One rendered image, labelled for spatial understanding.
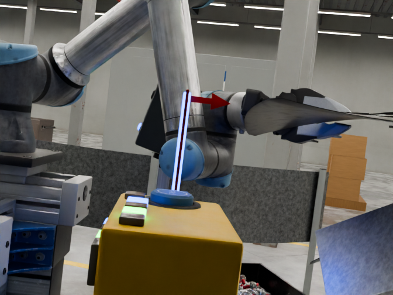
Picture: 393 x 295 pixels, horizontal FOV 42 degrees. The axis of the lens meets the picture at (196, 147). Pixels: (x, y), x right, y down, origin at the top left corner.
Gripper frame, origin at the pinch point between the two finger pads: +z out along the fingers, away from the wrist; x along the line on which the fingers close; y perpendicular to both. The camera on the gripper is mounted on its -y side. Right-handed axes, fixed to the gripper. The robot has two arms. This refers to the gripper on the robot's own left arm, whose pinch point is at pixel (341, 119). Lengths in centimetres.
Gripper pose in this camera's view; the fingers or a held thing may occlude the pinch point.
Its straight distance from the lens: 83.5
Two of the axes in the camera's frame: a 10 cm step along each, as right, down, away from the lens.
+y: 7.4, 1.6, 6.6
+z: 6.5, 1.2, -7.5
